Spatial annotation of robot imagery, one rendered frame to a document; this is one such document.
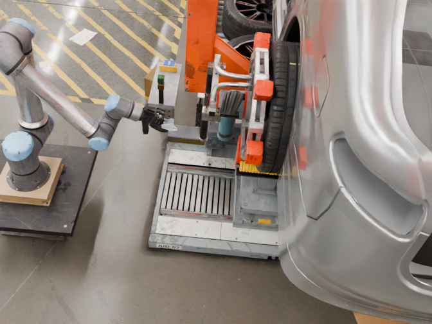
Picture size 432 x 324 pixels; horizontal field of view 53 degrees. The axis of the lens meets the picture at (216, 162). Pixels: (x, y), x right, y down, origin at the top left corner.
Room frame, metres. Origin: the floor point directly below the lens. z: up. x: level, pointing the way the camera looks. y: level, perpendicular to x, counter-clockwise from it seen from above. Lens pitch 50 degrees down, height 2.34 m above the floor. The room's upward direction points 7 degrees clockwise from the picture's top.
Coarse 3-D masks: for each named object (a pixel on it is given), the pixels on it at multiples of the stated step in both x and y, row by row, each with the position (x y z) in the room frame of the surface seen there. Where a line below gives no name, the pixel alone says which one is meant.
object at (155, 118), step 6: (144, 108) 1.57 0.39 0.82; (156, 108) 1.60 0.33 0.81; (144, 114) 1.55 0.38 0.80; (150, 114) 1.55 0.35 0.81; (156, 114) 1.56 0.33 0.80; (162, 114) 1.58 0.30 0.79; (138, 120) 1.53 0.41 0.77; (150, 120) 1.55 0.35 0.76; (156, 120) 1.54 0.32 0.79; (162, 120) 1.54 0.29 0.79; (150, 126) 1.53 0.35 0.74; (156, 126) 1.54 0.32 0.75
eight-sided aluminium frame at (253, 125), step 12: (264, 48) 1.78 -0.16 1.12; (252, 60) 1.86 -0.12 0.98; (264, 60) 1.69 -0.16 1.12; (264, 72) 1.61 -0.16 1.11; (252, 108) 1.46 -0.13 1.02; (264, 108) 1.46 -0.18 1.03; (252, 120) 1.42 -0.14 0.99; (252, 132) 1.39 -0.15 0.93; (240, 144) 1.64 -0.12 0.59; (240, 156) 1.53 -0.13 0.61
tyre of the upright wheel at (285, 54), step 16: (272, 48) 1.81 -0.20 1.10; (288, 48) 1.73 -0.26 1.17; (288, 64) 1.61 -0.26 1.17; (288, 80) 1.53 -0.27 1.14; (288, 96) 1.46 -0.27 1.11; (272, 112) 1.42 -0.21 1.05; (288, 112) 1.42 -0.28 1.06; (272, 128) 1.38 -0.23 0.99; (288, 128) 1.38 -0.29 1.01; (272, 144) 1.35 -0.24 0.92; (272, 160) 1.34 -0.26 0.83
